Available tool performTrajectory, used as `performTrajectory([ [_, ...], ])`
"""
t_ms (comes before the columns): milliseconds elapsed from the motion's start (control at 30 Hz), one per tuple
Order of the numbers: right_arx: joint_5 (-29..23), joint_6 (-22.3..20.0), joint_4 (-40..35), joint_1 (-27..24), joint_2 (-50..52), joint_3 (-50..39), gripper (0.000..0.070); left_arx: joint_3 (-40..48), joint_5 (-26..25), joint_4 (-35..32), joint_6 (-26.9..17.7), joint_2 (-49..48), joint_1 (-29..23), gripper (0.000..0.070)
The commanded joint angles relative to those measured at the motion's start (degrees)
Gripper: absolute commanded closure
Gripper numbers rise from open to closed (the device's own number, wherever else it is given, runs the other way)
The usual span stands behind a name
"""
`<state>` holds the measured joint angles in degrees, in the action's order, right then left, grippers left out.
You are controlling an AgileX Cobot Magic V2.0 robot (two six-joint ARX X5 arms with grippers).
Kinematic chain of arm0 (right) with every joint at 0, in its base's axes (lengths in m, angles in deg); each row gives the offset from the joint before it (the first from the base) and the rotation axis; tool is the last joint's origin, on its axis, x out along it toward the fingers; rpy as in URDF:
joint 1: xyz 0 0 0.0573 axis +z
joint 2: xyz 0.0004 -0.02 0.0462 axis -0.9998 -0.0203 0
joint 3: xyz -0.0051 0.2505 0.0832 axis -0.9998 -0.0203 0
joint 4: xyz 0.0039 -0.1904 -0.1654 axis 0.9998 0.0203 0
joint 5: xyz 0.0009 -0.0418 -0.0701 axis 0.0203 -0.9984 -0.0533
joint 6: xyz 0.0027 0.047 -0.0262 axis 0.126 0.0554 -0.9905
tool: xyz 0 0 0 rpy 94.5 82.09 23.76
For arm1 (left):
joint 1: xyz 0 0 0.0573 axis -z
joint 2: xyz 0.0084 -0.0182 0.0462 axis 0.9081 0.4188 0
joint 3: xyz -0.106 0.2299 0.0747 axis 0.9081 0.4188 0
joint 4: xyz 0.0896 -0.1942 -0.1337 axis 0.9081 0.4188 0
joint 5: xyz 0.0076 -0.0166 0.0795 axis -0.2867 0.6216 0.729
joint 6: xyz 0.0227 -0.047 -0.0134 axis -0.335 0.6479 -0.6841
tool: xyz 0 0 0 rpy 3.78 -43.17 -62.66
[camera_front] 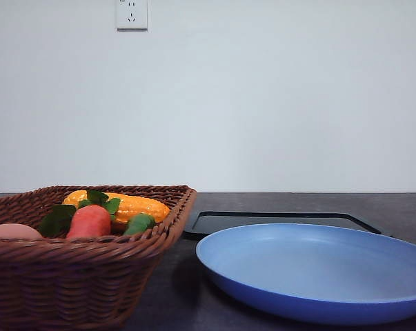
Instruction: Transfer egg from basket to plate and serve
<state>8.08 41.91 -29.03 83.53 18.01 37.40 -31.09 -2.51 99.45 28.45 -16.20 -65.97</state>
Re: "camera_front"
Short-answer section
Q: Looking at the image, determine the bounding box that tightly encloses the blue plate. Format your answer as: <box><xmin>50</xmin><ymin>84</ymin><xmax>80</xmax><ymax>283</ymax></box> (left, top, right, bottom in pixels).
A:
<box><xmin>197</xmin><ymin>223</ymin><xmax>416</xmax><ymax>325</ymax></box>

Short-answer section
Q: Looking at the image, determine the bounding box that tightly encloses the brown egg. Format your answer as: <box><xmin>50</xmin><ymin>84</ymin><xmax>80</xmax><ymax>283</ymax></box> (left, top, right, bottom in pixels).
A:
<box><xmin>0</xmin><ymin>223</ymin><xmax>43</xmax><ymax>240</ymax></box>

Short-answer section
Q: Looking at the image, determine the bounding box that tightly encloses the brown wicker basket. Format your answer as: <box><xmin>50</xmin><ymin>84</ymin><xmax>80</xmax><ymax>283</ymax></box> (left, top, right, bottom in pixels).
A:
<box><xmin>0</xmin><ymin>185</ymin><xmax>197</xmax><ymax>331</ymax></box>

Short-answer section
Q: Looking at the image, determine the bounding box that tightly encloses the black rectangular tray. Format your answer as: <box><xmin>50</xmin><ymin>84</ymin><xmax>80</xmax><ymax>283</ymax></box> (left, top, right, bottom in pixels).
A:
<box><xmin>183</xmin><ymin>211</ymin><xmax>385</xmax><ymax>245</ymax></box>

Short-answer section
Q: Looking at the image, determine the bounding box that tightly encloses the yellow toy corn cob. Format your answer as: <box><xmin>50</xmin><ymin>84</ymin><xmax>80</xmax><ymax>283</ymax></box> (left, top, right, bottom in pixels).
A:
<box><xmin>63</xmin><ymin>190</ymin><xmax>170</xmax><ymax>235</ymax></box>

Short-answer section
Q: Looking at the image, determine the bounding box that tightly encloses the orange toy carrot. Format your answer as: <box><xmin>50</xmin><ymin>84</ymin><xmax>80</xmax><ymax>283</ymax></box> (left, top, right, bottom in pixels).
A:
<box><xmin>40</xmin><ymin>190</ymin><xmax>121</xmax><ymax>239</ymax></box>

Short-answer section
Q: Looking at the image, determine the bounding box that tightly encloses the white wall socket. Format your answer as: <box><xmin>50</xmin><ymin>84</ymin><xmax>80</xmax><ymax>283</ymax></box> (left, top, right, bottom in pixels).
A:
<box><xmin>117</xmin><ymin>0</ymin><xmax>148</xmax><ymax>32</ymax></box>

